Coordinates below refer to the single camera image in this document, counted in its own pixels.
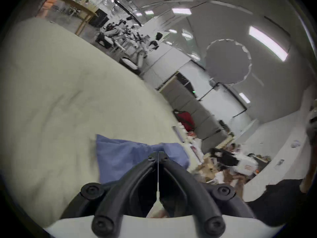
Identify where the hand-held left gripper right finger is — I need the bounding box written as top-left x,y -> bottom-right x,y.
158,152 -> 255,237

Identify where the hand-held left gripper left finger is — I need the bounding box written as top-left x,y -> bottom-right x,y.
61,152 -> 158,236

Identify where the blue garment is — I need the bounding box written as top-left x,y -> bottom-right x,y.
96,134 -> 190,184

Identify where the red bag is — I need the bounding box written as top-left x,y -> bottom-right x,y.
173,110 -> 195,132

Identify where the person's body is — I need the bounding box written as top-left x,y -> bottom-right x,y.
247,179 -> 311,227

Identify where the round grey reflector on stand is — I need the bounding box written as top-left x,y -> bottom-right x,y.
198,39 -> 252,101

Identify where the group of robots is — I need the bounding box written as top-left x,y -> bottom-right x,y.
95,18 -> 164,70

